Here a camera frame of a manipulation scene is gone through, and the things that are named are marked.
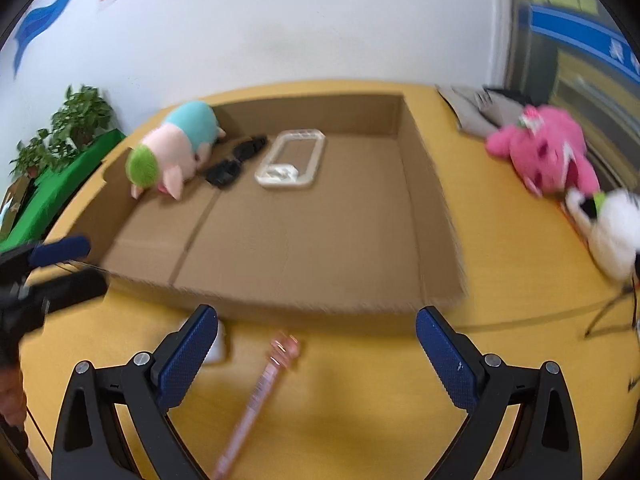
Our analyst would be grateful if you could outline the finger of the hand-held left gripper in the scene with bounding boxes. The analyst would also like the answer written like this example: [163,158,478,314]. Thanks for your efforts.
[30,235,92,267]
[27,267,108,313]

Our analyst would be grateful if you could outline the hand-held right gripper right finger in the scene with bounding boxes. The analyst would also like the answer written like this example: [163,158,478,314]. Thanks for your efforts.
[416,306,584,480]

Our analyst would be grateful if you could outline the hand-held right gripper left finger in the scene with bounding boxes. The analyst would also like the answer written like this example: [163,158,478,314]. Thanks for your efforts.
[51,304,219,480]

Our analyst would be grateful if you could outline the pink pen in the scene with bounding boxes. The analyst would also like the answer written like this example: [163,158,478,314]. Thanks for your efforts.
[210,332,302,480]

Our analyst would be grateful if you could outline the brown cardboard box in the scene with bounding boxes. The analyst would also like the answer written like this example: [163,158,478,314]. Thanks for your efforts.
[47,92,468,323]

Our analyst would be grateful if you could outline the person's left hand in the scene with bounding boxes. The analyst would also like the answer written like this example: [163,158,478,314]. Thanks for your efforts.
[0,365,27,428]

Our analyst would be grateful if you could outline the small white object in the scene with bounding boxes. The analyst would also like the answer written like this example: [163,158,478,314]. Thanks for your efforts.
[205,320,227,365]

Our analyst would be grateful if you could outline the green potted plant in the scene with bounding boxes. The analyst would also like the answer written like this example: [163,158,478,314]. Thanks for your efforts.
[9,85,115,178]

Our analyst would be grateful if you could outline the pig plush toy teal shirt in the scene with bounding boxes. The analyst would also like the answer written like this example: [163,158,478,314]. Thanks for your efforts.
[125,101,227,203]

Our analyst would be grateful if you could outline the black sunglasses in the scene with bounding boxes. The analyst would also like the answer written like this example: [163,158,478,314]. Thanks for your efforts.
[206,135,268,190]

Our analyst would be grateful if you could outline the white black panda plush toy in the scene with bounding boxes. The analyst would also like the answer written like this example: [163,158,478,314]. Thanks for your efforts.
[565,189,640,281]

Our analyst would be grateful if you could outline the clear plastic case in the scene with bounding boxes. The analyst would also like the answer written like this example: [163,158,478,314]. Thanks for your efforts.
[254,129,326,191]

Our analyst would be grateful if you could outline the pink plush toy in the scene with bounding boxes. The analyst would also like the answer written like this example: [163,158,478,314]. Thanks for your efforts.
[485,104,601,197]

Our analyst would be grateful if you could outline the grey cloth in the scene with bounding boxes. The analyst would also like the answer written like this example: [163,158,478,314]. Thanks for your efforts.
[437,85,533,137]

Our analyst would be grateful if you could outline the blue door sign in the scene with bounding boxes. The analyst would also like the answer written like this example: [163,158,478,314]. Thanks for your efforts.
[530,4,640,73]

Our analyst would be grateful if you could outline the black cable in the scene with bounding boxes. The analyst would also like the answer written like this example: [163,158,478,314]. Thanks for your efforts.
[582,280,640,338]

